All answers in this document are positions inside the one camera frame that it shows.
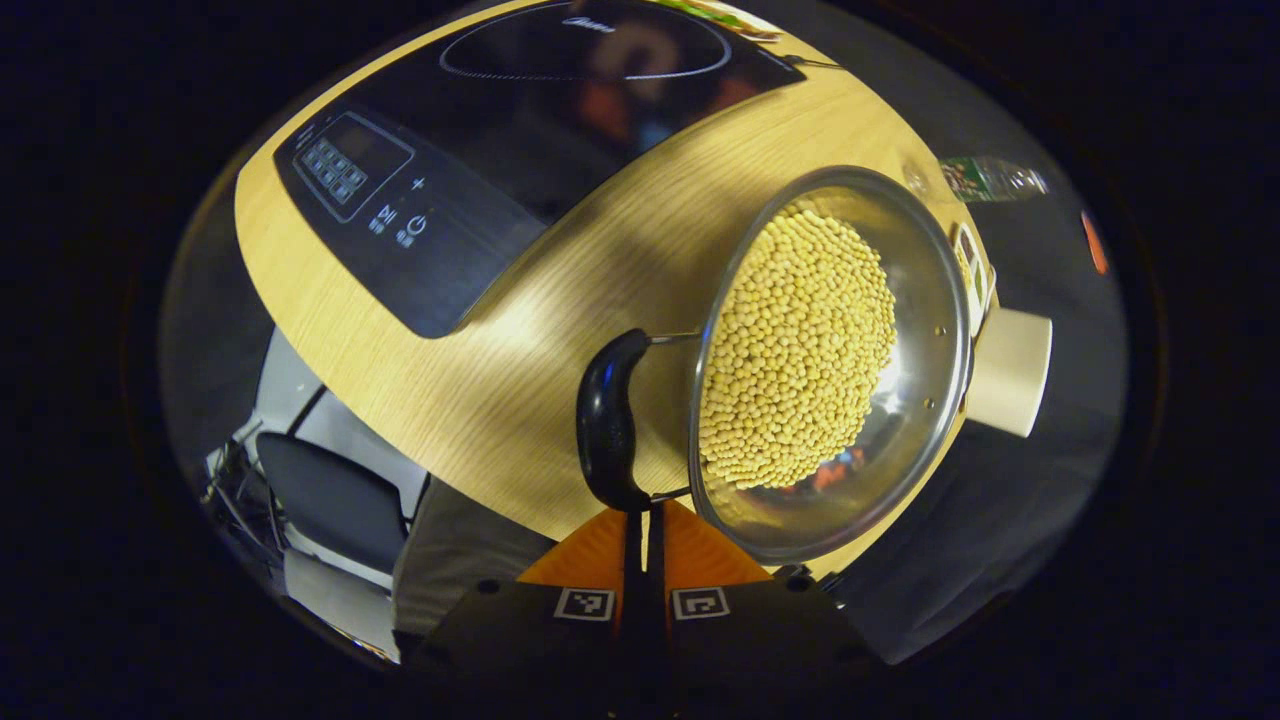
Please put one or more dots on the black induction cooktop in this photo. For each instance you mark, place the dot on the black induction cooktop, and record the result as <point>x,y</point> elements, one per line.
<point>500,150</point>

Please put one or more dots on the small clear cup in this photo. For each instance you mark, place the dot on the small clear cup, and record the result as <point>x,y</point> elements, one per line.
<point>915,180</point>

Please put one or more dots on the heap of soybeans in pot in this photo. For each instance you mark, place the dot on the heap of soybeans in pot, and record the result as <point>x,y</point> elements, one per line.
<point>790,350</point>

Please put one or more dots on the white divided plate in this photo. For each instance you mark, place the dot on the white divided plate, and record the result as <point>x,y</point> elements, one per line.
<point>972,270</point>

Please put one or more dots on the white toaster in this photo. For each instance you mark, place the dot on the white toaster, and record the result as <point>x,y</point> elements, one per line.
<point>1010,370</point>

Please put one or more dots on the clear water bottle green label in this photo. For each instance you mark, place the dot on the clear water bottle green label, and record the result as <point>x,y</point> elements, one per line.
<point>985,178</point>

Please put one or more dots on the black office chair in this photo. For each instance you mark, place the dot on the black office chair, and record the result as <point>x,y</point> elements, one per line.
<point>330,495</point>

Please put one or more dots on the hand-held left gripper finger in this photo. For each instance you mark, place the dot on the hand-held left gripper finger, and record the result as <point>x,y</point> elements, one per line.
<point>633,570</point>
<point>655,570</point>

